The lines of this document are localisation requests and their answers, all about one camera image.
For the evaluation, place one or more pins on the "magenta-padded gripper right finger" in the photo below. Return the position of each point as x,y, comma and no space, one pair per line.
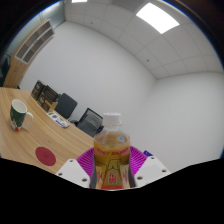
151,170

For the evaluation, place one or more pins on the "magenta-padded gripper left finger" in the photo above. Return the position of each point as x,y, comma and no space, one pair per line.
71,171

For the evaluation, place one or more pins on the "yellow-labelled tea drink bottle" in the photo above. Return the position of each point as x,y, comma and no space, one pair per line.
111,156

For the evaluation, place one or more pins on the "flat round red coaster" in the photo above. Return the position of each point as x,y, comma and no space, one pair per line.
45,156

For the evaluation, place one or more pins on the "black mesh office chair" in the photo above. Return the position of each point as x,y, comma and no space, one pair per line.
89,122

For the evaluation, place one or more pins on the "white printed leaflet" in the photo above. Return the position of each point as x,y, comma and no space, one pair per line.
59,120

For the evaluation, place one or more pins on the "grey padded office chair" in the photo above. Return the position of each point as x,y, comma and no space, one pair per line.
66,105

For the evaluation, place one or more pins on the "green and white mug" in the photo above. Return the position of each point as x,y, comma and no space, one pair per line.
17,116

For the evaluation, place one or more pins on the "flat black box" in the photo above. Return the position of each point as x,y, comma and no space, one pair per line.
50,94

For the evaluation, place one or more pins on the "tall dark brown box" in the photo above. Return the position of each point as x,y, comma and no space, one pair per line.
36,89

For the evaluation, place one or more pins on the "wooden glass-door shelf cabinet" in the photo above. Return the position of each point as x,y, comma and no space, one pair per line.
16,70

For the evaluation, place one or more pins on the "square ceiling light panel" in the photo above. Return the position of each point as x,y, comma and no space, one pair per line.
157,18
79,1

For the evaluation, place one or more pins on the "ceiling air vent grille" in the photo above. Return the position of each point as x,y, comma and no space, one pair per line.
126,4

